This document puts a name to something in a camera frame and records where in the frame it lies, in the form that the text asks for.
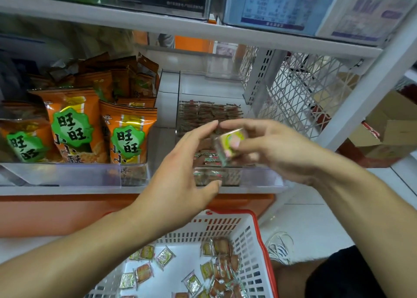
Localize person's right hand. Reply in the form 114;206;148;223
218;118;334;186

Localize person's left hand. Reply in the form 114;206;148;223
127;120;222;240

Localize bundle of snack packets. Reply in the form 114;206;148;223
215;128;248;166

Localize row of small snack packets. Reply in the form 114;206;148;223
177;101;245;186

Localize pile of small snack packets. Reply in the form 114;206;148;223
117;237;243;298

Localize white basket with red rim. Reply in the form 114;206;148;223
85;210;279;298

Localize white metal shelf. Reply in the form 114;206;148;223
0;0;417;196

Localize person's right forearm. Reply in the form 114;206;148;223
316;161;417;298

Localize person's left forearm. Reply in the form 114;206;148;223
0;206;147;298

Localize person's right shoe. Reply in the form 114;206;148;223
266;231;296;265

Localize clear plastic shelf front guard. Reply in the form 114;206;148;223
0;163;152;188

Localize orange shelf base panel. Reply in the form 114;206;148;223
0;193;276;238

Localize person's right leg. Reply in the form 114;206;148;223
274;258;321;298

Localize person's black shorts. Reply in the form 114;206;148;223
305;245;387;298

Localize white perforated side panel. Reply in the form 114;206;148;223
238;45;367;140

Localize brown cardboard box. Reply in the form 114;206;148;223
338;89;417;168

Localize group of orange snack bags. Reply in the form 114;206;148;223
0;52;161;166

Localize blue product box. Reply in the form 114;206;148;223
223;0;341;36

